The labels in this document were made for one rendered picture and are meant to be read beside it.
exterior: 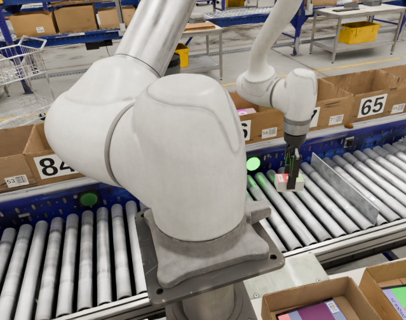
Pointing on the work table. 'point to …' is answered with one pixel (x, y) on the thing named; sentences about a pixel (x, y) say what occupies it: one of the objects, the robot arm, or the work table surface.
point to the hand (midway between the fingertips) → (290, 177)
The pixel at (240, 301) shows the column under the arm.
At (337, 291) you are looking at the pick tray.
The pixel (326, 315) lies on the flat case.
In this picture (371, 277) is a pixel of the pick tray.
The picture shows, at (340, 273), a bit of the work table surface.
